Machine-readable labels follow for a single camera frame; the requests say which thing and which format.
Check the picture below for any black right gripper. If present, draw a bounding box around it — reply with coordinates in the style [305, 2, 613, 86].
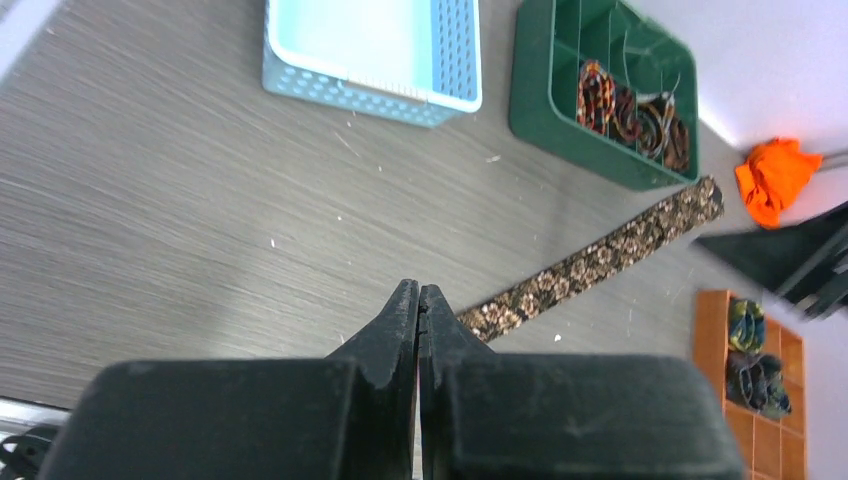
[695, 205, 847, 320]

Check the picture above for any dark red rolled tie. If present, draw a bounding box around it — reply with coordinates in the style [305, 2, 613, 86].
[610, 86, 641, 146]

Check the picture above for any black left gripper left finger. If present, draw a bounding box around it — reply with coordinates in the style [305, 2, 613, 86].
[40, 280, 420, 479]

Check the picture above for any dark teal rolled tie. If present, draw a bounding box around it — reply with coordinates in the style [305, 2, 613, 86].
[725, 351, 793, 420]

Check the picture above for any brown rolled tie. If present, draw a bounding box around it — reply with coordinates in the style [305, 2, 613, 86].
[663, 116, 691, 174]

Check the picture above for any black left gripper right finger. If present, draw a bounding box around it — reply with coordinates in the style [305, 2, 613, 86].
[418, 285, 747, 479]

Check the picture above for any green divided plastic bin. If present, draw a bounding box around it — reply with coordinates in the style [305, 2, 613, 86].
[509, 1, 700, 191]

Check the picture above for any brown floral tie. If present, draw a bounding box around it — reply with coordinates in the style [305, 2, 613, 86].
[456, 176, 724, 342]

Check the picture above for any orange cloth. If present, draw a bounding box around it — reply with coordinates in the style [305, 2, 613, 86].
[734, 137, 824, 229]

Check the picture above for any blue green rolled tie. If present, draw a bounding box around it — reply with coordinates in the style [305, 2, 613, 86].
[728, 298, 766, 355]

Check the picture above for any orange grey rolled tie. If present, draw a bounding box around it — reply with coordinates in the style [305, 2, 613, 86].
[635, 77, 680, 162]

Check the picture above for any multicolour rolled tie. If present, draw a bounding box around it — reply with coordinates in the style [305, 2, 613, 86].
[576, 59, 616, 135]

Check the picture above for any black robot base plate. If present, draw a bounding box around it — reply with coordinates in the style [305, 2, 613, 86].
[1, 425, 59, 480]

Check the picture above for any light blue plastic basket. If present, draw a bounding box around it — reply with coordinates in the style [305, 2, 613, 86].
[262, 0, 483, 128]

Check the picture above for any orange wooden divided tray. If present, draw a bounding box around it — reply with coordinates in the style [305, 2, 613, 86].
[692, 290, 808, 479]

